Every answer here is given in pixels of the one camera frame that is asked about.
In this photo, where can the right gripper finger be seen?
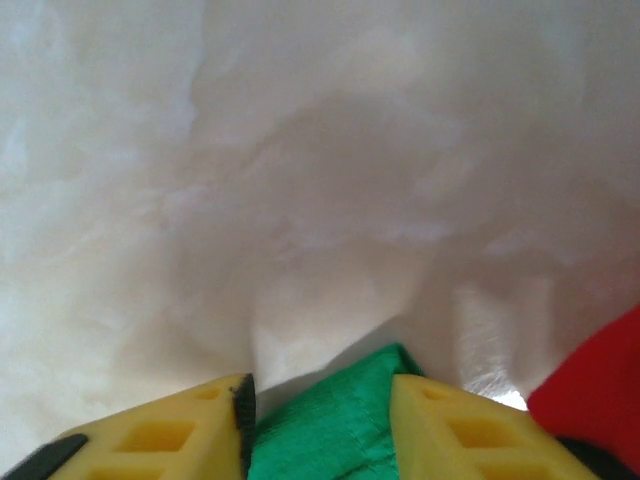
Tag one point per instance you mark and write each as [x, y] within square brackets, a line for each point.
[450, 440]

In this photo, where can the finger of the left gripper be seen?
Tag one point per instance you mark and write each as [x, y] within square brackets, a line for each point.
[150, 445]

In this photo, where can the green t-shirt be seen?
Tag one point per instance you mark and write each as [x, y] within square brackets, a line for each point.
[325, 425]

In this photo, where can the red folded t-shirt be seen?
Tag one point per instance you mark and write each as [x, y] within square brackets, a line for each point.
[595, 380]

